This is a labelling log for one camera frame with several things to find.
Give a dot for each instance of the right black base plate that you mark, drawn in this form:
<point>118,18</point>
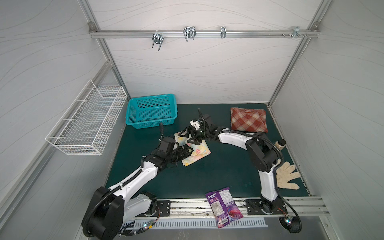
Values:
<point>264,207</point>

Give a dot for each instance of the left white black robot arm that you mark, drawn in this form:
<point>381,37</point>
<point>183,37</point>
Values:
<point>127,189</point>

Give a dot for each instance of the small metal hook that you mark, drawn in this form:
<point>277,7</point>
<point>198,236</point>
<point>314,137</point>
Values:
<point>223,32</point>

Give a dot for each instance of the metal hook clamp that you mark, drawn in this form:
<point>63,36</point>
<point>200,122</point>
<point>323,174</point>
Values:
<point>157,39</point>
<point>189,33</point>

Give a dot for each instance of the middle metal hook clamp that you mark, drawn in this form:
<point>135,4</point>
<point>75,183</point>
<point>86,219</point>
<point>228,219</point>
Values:
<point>189,33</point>

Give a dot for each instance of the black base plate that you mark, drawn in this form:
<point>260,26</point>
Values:
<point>264,207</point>
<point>158,209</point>

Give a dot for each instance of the left metal hook clamp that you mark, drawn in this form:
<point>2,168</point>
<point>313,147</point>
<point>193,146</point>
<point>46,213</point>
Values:
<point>157,39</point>

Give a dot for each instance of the purple snack bag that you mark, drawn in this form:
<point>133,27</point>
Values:
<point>224,207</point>

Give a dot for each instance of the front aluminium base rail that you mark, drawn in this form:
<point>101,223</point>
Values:
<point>200,208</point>

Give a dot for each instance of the white wire basket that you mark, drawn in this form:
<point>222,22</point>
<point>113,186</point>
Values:
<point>86,126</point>

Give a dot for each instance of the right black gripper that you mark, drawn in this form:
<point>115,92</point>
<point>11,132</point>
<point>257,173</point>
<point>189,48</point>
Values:
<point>195,133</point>

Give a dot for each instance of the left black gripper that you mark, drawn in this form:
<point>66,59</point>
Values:
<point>187,153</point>

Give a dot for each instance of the horizontal aluminium rail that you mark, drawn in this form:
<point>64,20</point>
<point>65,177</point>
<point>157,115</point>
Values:
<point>201,34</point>

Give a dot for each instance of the red plaid skirt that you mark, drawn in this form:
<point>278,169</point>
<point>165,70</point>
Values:
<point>248,120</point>

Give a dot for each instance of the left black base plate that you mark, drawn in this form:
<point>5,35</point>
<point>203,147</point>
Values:
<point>158,209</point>

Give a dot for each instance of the floral yellow skirt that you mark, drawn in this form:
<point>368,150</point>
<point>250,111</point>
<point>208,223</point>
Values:
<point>199,151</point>

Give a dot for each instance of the small jar black lid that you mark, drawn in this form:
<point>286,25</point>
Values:
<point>281,144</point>

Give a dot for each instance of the right metal bracket clamp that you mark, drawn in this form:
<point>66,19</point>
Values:
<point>295,34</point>

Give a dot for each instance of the beige work glove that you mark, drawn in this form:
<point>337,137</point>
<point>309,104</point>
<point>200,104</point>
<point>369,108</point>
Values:
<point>285,174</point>

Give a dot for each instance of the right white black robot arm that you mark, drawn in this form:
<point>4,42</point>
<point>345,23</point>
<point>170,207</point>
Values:
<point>263,154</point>

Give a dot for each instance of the teal plastic basket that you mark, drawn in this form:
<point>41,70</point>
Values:
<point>151,111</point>

